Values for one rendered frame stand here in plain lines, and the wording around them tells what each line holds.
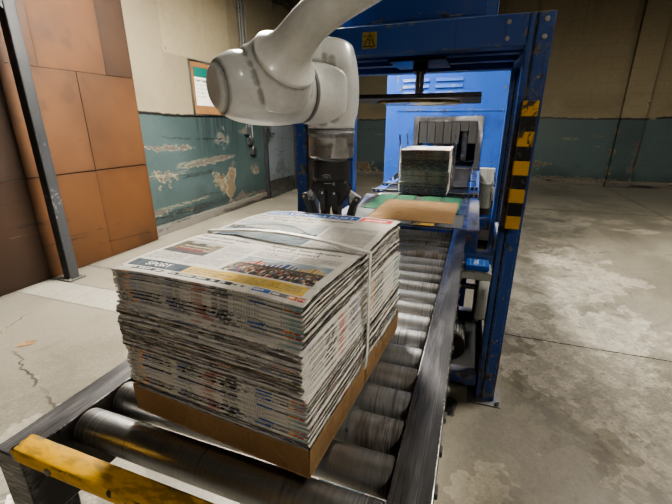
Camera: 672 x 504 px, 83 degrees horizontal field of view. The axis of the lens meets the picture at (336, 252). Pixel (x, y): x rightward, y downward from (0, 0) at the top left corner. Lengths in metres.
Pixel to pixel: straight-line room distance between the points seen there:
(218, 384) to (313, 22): 0.48
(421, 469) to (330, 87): 0.59
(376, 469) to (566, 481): 1.28
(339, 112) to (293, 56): 0.16
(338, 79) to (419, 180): 1.66
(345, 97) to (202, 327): 0.46
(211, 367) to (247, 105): 0.37
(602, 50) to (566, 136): 1.56
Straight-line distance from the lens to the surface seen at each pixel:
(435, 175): 2.32
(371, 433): 0.59
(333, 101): 0.71
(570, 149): 9.20
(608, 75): 9.32
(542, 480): 1.73
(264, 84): 0.60
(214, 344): 0.48
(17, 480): 0.72
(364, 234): 0.61
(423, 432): 0.59
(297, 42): 0.59
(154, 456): 0.61
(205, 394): 0.53
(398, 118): 3.95
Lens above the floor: 1.20
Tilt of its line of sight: 19 degrees down
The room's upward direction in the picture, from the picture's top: straight up
